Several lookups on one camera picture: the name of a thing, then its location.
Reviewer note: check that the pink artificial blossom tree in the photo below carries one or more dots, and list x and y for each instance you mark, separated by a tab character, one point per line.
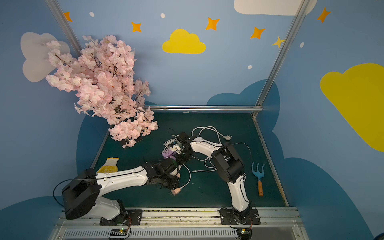
103	79

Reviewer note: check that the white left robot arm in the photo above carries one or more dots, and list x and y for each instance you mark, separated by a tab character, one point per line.
84	195

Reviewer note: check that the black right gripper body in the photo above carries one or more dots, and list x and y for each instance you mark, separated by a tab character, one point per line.
175	147

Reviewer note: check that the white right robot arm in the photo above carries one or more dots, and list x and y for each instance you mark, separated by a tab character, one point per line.
229	165

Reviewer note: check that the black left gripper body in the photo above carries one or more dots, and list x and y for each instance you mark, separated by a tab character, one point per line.
170	182

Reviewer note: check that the orange handled garden fork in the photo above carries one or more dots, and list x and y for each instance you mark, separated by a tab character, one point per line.
259	175

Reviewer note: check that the pink charger adapter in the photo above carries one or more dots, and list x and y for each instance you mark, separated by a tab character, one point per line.
175	191

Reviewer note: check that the yellow work glove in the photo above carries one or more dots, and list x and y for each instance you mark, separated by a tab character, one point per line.
110	166

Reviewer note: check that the left aluminium frame post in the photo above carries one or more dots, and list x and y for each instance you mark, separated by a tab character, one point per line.
64	24

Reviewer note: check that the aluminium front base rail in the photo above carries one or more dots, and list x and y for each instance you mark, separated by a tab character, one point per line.
187	224

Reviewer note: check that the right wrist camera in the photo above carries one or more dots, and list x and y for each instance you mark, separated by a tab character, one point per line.
174	146

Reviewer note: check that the aluminium frame post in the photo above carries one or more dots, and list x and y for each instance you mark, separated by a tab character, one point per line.
292	32
64	24

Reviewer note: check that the purple power strip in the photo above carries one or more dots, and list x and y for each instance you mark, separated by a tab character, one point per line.
169	153

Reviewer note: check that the right aluminium frame post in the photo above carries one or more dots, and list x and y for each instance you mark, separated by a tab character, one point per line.
292	32

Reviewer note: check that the aluminium back frame rail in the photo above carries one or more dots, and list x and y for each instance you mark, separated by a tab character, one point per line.
157	108

